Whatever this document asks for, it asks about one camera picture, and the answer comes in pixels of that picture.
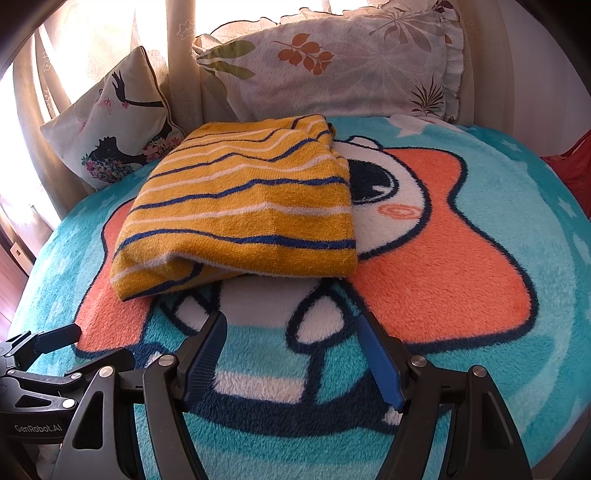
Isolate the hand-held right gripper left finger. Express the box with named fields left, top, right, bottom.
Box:
left=53, top=310, right=229, bottom=480

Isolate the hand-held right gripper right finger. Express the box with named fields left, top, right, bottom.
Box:
left=355, top=314, right=533, bottom=480

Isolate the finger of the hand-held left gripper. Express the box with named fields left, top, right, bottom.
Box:
left=0, top=348, right=137, bottom=412
left=0, top=323, right=84, bottom=371

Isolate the yellow striped sweater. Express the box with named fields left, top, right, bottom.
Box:
left=110, top=114, right=359, bottom=302

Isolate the brown wooden furniture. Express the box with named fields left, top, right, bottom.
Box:
left=0, top=222, right=34, bottom=335

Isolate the turquoise star printed blanket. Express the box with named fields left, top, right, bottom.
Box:
left=18, top=113, right=591, bottom=480

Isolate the white pillow with black silhouette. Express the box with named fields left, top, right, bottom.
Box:
left=39, top=45, right=186, bottom=191

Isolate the beige patterned curtain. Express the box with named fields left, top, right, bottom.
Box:
left=11, top=0, right=172, bottom=222

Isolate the red cloth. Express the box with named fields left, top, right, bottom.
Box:
left=540, top=131, right=591, bottom=195

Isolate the beige upholstered backrest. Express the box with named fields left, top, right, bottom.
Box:
left=165, top=0, right=206, bottom=134

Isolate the white leaf print ruffled pillow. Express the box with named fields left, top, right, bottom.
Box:
left=191, top=0, right=465, bottom=124

